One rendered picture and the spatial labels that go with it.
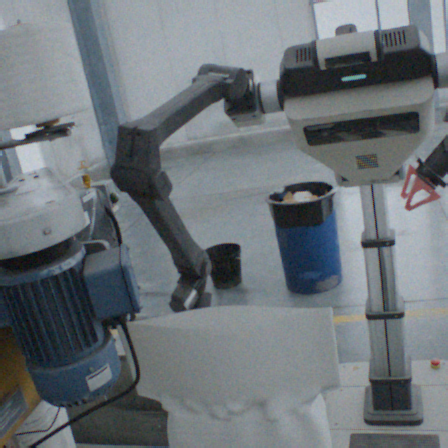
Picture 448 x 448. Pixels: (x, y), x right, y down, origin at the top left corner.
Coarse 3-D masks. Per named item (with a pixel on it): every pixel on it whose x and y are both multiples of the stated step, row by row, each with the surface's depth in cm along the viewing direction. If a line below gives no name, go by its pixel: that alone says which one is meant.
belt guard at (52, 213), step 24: (48, 168) 113; (48, 192) 84; (72, 192) 79; (0, 216) 74; (24, 216) 70; (48, 216) 72; (72, 216) 75; (0, 240) 70; (24, 240) 70; (48, 240) 72
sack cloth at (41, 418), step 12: (36, 408) 131; (48, 408) 135; (60, 408) 141; (36, 420) 132; (48, 420) 135; (60, 420) 140; (24, 432) 131; (48, 432) 135; (60, 432) 139; (24, 444) 132; (48, 444) 136; (60, 444) 140; (72, 444) 147
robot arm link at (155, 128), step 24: (240, 72) 121; (192, 96) 109; (216, 96) 118; (240, 96) 124; (144, 120) 99; (168, 120) 102; (120, 144) 97; (144, 144) 95; (120, 168) 99; (144, 168) 96
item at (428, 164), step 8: (440, 144) 110; (432, 152) 110; (440, 152) 108; (424, 160) 112; (432, 160) 109; (440, 160) 108; (424, 168) 107; (432, 168) 109; (440, 168) 109; (432, 176) 112; (440, 176) 109; (440, 184) 108
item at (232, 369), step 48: (144, 336) 116; (192, 336) 109; (240, 336) 107; (288, 336) 107; (144, 384) 122; (192, 384) 114; (240, 384) 111; (288, 384) 111; (336, 384) 111; (192, 432) 118; (240, 432) 114; (288, 432) 112
